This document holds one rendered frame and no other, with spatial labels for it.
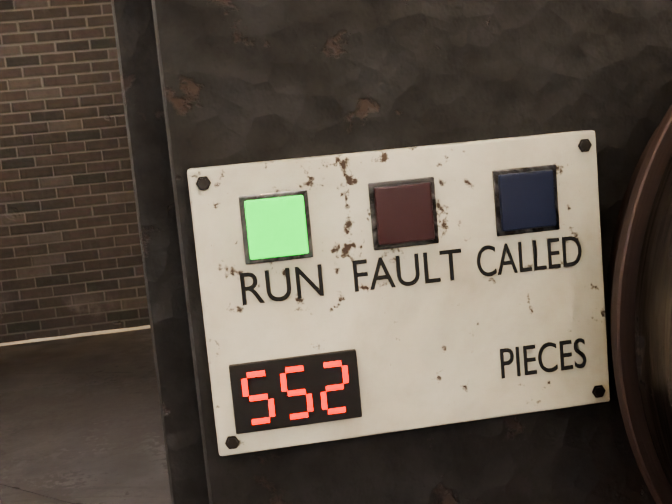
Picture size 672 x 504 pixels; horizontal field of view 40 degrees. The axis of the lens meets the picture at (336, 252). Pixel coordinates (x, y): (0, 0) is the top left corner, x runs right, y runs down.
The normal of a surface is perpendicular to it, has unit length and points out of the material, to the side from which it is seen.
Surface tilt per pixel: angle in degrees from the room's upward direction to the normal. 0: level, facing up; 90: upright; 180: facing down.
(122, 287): 90
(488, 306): 90
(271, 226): 90
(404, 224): 90
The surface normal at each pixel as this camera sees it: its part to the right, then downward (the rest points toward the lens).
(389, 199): 0.15, 0.11
